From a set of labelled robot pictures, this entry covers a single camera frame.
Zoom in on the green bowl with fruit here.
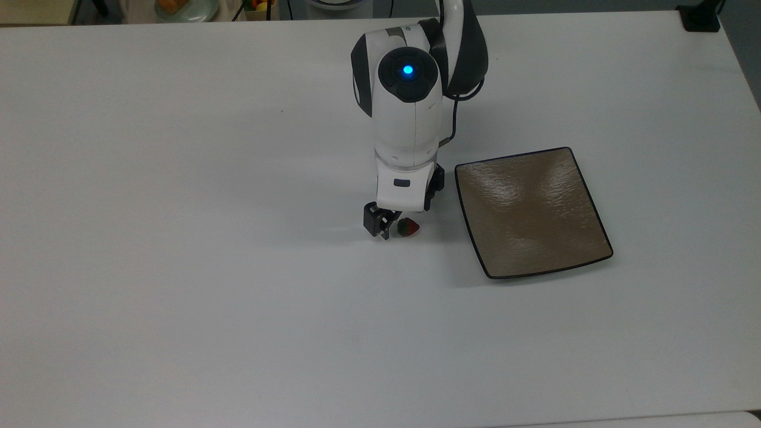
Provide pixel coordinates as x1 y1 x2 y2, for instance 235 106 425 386
153 0 221 23

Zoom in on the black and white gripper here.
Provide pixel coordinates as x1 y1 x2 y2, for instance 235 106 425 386
363 162 446 241

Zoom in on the square brown ceramic plate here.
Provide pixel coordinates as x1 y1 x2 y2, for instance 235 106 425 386
454 146 614 280

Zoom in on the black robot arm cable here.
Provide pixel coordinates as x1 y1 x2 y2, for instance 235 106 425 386
439 77 483 147

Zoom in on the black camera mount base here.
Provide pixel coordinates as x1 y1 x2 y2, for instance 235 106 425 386
677 0 724 33

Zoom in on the box of colourful fruit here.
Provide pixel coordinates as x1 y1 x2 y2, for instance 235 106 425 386
243 0 275 21

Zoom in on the beige cabinet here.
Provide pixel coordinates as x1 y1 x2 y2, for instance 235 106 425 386
0 0 81 26

